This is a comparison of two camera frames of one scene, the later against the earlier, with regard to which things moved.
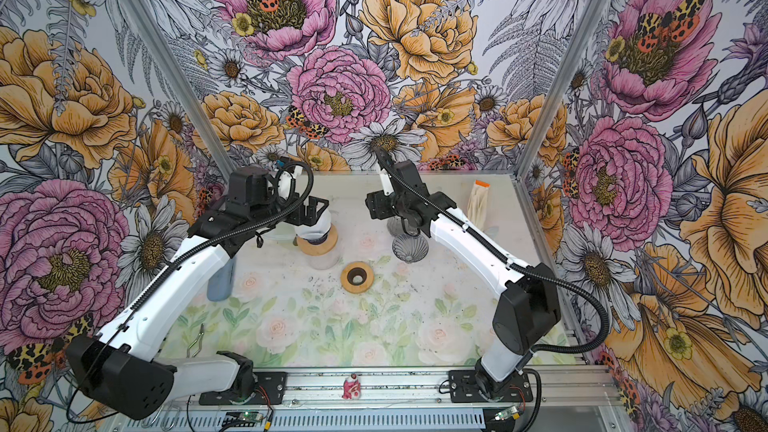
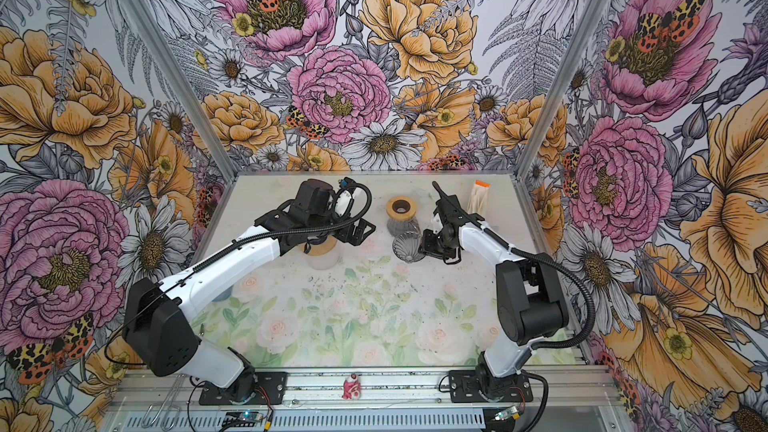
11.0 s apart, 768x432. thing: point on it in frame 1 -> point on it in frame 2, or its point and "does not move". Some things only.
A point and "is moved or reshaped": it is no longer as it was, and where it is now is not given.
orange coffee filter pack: (477, 208) does not move
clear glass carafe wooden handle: (328, 260) does not move
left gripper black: (311, 217) -> (358, 237)
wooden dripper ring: (361, 288) is moved or reshaped
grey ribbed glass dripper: (409, 248) does not move
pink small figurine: (351, 388) does not move
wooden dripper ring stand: (322, 248) does not move
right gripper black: (375, 201) -> (428, 249)
